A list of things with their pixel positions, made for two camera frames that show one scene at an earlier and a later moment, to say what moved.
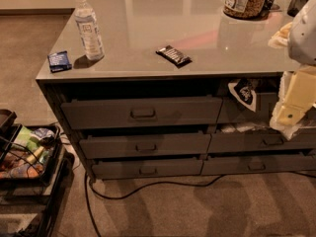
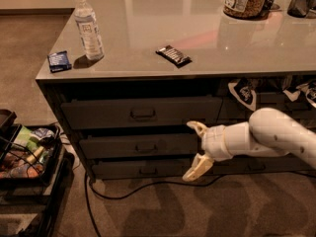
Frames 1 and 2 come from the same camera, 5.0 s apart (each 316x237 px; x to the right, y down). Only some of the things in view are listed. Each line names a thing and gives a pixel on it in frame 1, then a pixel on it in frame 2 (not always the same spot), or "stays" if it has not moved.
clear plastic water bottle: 85,18 stays
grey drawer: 145,145 stays
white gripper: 303,37 to 213,142
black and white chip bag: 244,92 stays
